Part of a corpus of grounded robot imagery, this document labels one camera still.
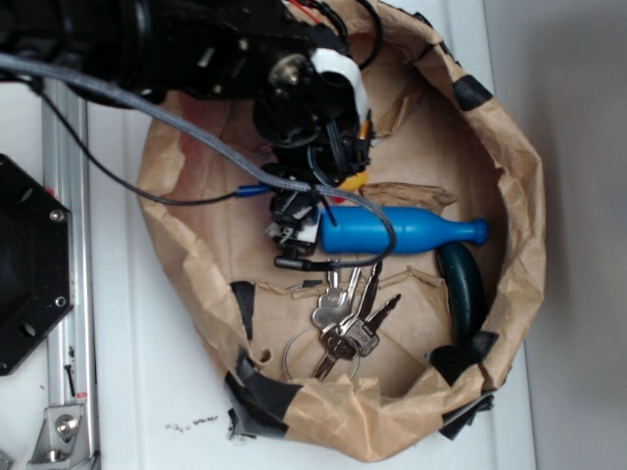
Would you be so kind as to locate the bunch of silver keys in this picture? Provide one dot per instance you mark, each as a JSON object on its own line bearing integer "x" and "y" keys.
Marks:
{"x": 349, "y": 332}

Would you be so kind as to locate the dark green curved object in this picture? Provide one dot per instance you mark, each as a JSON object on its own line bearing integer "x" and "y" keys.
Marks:
{"x": 466, "y": 296}

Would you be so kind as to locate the brown wood piece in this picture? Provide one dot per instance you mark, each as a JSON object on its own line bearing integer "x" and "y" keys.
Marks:
{"x": 397, "y": 194}

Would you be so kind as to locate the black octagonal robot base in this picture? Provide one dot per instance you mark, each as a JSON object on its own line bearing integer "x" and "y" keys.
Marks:
{"x": 35, "y": 264}

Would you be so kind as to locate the metal corner bracket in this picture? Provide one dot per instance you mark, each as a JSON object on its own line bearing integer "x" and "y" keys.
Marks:
{"x": 63, "y": 440}

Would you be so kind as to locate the yellow rubber duck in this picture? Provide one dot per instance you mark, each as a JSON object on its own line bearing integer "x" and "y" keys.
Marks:
{"x": 355, "y": 182}

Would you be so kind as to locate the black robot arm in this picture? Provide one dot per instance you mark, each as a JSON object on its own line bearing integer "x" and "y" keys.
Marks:
{"x": 202, "y": 48}

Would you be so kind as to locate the aluminium frame rail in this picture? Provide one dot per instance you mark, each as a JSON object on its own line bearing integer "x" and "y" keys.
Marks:
{"x": 70, "y": 345}

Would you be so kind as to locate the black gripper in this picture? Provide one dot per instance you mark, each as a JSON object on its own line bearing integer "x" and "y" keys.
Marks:
{"x": 314, "y": 112}

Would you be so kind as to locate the brown paper bag bin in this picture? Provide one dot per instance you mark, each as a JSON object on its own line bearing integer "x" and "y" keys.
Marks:
{"x": 436, "y": 126}

